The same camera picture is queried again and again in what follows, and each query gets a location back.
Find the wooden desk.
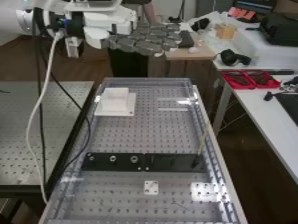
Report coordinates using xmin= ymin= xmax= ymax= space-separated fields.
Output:
xmin=148 ymin=23 xmax=220 ymax=88

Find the white mouse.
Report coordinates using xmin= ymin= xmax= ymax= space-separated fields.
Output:
xmin=186 ymin=46 xmax=202 ymax=55

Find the person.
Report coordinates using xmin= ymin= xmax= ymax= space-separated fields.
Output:
xmin=106 ymin=0 xmax=170 ymax=78

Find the small square metal plate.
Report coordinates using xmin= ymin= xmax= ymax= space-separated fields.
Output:
xmin=142 ymin=180 xmax=161 ymax=196

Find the black plate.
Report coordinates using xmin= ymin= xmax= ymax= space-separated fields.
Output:
xmin=81 ymin=152 xmax=209 ymax=174

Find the clear box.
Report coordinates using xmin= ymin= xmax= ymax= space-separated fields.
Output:
xmin=39 ymin=77 xmax=250 ymax=224

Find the black cable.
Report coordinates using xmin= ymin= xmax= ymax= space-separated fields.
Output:
xmin=31 ymin=8 xmax=49 ymax=189

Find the white cable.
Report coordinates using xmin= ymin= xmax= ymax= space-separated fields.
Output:
xmin=25 ymin=30 xmax=65 ymax=205

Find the red tray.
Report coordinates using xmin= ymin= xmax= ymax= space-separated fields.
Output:
xmin=220 ymin=70 xmax=258 ymax=90
xmin=245 ymin=69 xmax=282 ymax=89

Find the black case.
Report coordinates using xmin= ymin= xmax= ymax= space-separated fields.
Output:
xmin=258 ymin=12 xmax=298 ymax=47

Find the small black keyboard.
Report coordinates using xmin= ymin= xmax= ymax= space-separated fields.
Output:
xmin=176 ymin=30 xmax=196 ymax=49

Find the white desk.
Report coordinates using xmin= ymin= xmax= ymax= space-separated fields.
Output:
xmin=212 ymin=11 xmax=298 ymax=72
xmin=212 ymin=73 xmax=298 ymax=185

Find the small white box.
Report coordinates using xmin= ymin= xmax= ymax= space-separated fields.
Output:
xmin=93 ymin=87 xmax=137 ymax=117

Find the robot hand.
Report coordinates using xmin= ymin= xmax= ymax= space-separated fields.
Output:
xmin=81 ymin=5 xmax=184 ymax=56

